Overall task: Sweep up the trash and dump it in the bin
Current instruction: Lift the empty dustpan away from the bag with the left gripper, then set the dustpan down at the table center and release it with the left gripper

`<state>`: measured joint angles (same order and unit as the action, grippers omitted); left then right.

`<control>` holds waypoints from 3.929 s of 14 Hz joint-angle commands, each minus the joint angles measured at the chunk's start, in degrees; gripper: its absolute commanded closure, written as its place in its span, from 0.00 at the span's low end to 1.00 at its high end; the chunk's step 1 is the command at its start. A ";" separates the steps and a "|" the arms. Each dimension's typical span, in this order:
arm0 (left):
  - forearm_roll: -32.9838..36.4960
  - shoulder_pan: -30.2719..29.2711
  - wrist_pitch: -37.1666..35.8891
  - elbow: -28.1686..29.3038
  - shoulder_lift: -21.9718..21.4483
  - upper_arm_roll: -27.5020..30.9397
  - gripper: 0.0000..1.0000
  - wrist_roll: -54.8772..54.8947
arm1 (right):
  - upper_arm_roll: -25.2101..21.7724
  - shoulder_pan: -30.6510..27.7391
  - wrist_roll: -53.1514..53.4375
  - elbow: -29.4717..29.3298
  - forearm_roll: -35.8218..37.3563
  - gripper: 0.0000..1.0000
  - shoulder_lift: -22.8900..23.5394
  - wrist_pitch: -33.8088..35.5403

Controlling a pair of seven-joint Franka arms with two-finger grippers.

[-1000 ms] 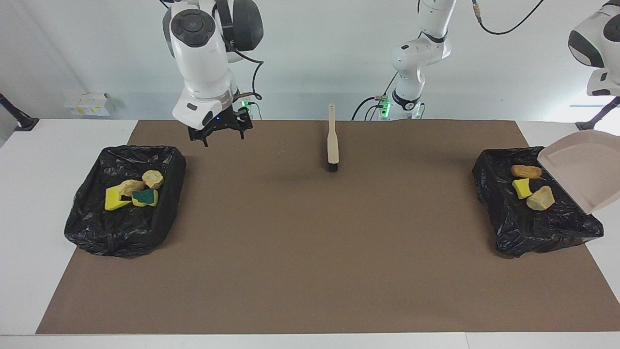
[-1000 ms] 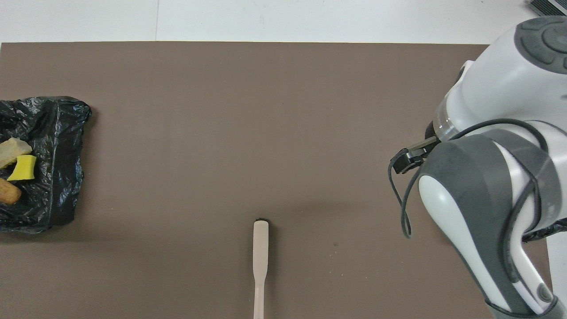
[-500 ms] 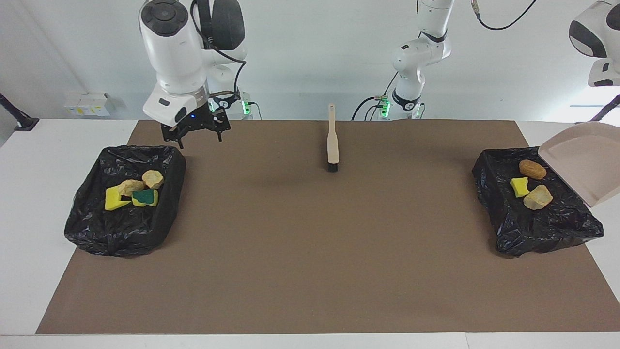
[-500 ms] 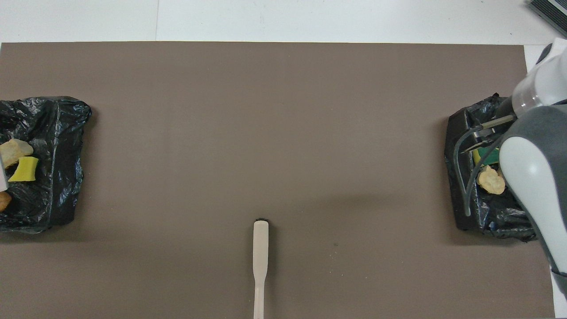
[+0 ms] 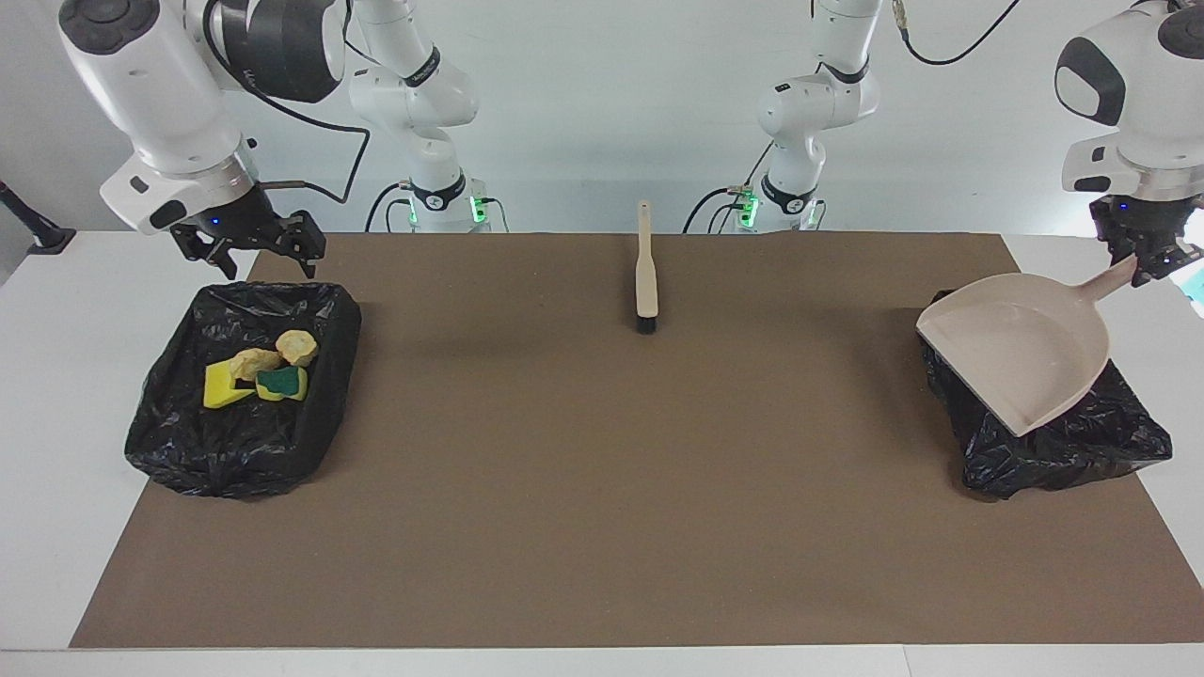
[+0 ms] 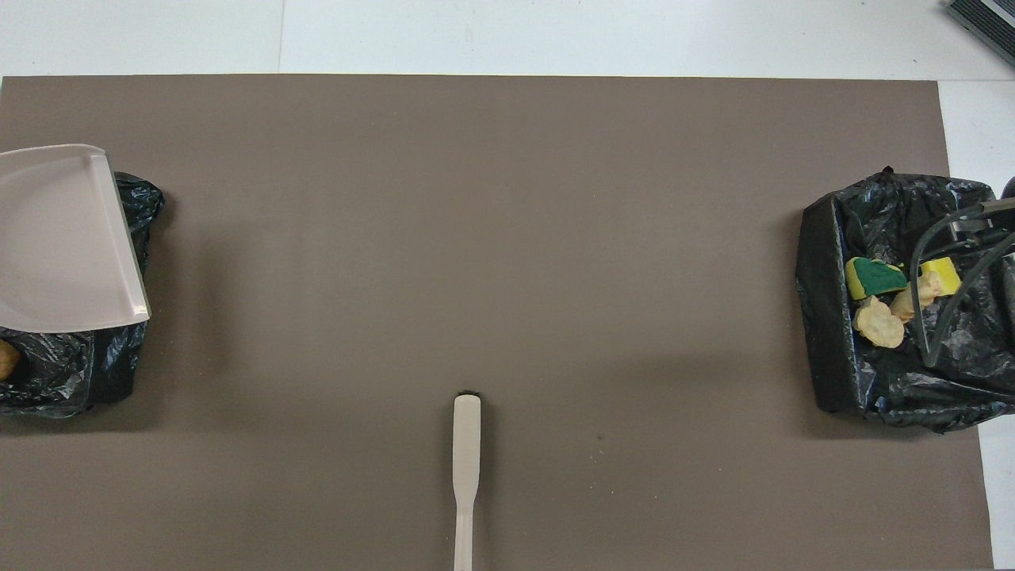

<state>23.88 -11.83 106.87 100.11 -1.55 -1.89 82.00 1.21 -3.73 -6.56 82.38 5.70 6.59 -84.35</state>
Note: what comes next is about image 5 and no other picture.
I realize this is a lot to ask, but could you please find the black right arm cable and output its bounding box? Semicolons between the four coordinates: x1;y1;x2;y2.
202;0;372;206

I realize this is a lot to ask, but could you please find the brown table mat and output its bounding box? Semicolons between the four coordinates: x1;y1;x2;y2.
71;232;1204;650

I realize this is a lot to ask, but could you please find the black camera stand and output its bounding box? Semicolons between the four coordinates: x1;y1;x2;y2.
0;181;76;256

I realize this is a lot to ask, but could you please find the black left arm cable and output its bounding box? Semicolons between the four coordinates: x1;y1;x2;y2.
892;0;1023;67

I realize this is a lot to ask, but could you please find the notched green yellow sponge piece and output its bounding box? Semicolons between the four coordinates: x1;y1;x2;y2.
202;360;257;411

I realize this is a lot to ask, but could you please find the bin with black trash bag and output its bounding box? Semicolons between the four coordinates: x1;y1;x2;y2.
124;280;363;500
920;287;1174;500

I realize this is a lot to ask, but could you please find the beige foam lump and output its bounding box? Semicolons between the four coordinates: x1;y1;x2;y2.
230;347;284;383
275;330;320;368

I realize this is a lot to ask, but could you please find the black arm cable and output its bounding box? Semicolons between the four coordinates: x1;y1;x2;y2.
202;0;372;206
892;0;1023;67

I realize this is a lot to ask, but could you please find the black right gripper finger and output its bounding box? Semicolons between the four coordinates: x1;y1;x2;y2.
273;212;328;281
179;240;238;281

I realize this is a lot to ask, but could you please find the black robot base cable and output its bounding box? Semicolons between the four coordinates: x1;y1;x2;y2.
365;181;415;232
682;183;753;234

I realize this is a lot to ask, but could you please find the beige brush with black bristles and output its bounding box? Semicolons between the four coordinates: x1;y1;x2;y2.
635;200;662;337

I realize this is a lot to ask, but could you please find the beige plastic dustpan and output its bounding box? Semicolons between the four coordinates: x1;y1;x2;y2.
915;254;1141;438

